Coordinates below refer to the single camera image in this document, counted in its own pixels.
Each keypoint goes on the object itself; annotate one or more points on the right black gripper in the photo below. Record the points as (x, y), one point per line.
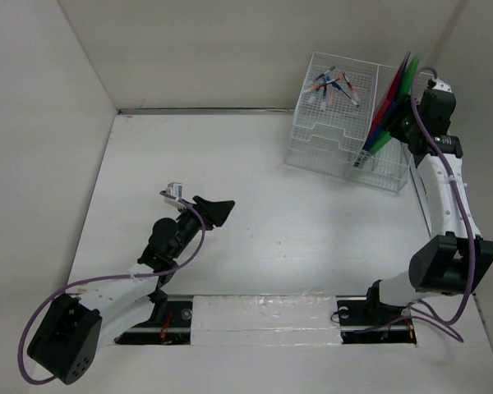
(402, 108)

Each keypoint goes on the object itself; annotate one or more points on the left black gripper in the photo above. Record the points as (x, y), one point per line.
(214, 212)

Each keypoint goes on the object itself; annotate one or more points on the red plastic folder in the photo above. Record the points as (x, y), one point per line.
(385, 103)

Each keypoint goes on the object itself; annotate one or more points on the green plastic folder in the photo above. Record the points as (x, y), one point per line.
(413, 64)

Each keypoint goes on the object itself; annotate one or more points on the blue plastic folder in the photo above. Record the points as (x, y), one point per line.
(389, 113)

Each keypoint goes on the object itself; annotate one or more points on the dark red gel pen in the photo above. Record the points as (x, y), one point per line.
(353, 93)

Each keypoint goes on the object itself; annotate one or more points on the dark blue clip pen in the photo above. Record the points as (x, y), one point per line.
(339, 88)

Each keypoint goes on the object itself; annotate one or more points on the orange red gel pen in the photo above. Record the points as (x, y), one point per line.
(319, 86)

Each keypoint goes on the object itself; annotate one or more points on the teal cap gel pen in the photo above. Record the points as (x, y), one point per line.
(324, 73)

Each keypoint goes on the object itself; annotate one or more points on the blue cap gel pen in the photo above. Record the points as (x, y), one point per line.
(325, 99)

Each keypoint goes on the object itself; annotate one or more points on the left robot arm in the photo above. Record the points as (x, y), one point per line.
(86, 315)

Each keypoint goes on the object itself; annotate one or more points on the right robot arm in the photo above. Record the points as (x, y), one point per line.
(456, 257)

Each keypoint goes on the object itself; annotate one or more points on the white foam front block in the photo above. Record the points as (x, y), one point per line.
(264, 320)

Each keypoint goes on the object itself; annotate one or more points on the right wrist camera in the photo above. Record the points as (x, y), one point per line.
(439, 84)

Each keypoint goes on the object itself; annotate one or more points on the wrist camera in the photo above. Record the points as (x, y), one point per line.
(174, 189)
(439, 84)

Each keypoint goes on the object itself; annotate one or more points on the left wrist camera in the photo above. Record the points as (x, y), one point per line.
(174, 189)

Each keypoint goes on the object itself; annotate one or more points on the aluminium rail right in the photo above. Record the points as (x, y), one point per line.
(420, 192)

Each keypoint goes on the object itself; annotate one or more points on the white wire mesh organizer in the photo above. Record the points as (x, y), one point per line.
(331, 141)

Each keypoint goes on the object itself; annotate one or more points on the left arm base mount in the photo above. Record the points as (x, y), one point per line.
(168, 325)

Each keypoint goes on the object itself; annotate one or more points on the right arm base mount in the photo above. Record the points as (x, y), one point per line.
(363, 320)

